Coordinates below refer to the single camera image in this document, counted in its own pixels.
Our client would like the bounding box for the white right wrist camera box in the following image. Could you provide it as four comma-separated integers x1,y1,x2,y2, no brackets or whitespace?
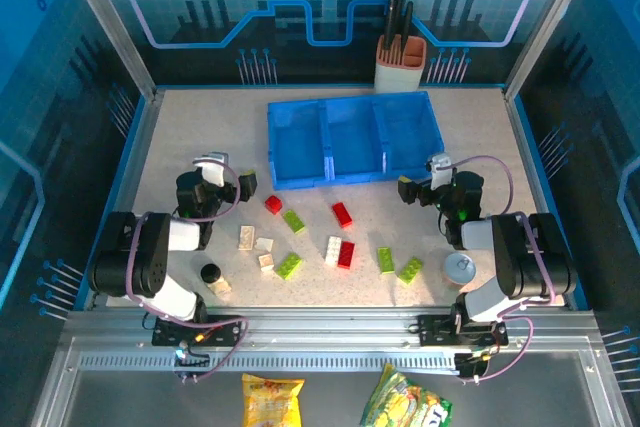
425,151,454,191

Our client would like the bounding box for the slotted grey cable duct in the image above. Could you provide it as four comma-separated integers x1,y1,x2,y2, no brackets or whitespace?
78,354,464,372

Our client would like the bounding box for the yellow snack bag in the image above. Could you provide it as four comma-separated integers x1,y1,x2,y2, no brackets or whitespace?
242,373,305,427

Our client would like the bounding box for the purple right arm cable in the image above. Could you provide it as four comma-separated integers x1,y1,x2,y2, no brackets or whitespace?
447,154,559,383

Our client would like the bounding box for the white orange knife holder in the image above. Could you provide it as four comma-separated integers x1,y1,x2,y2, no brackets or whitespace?
374,34,429,93

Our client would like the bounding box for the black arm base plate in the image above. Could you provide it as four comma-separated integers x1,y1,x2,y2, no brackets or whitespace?
151,314,246,348
417,314,509,348

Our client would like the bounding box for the green snack bag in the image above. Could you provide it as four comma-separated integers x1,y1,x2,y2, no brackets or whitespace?
359,362,454,427

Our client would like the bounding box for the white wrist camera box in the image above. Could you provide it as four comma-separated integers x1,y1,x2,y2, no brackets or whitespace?
425,151,454,191
192,150,229,188

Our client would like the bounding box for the long red lego brick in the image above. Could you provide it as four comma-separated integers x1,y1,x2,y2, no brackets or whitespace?
337,240,356,269
331,202,354,228

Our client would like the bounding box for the aluminium frame post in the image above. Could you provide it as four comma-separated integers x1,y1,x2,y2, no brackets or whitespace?
54,0,164,101
503,0,599,101

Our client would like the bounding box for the aluminium rail beam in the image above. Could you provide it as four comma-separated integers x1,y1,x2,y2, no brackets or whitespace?
62,305,601,348

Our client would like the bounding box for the glass jar black lid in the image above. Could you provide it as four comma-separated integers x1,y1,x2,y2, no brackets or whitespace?
199,262,234,298

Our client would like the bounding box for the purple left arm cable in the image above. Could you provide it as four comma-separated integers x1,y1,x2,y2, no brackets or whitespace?
124,160,250,382

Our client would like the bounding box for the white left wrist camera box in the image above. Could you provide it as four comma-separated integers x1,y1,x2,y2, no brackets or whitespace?
192,150,229,188

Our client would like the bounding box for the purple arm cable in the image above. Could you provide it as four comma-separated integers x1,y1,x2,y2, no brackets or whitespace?
447,154,559,383
124,160,250,382

